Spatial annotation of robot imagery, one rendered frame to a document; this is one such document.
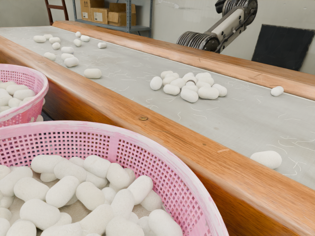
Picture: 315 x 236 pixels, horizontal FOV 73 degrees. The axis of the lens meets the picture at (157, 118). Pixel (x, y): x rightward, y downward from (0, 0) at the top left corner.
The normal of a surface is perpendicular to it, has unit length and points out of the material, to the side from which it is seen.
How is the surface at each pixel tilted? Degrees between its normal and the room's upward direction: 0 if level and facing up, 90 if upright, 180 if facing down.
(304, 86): 45
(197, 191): 74
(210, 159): 0
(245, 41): 90
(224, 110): 0
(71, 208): 0
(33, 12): 89
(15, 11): 90
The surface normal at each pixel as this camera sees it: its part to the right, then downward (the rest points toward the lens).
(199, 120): 0.07, -0.87
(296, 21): -0.63, 0.38
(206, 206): -0.91, -0.16
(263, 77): -0.44, -0.39
